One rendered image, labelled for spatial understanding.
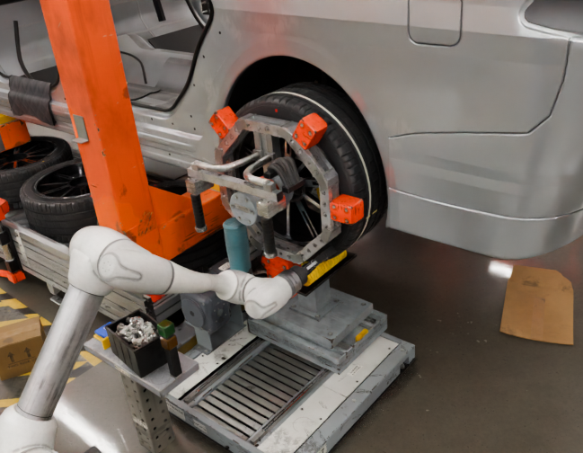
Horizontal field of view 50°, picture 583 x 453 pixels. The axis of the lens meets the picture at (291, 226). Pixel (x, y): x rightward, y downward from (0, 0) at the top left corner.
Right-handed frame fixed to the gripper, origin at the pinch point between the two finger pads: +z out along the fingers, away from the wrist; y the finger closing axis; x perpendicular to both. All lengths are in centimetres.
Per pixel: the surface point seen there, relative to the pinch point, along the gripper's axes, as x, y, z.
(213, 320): 7, -54, -23
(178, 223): 47, -44, -16
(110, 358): 17, -43, -71
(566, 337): -91, 2, 78
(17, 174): 146, -167, -4
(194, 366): -3, -24, -57
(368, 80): 35, 53, 10
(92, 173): 76, -30, -42
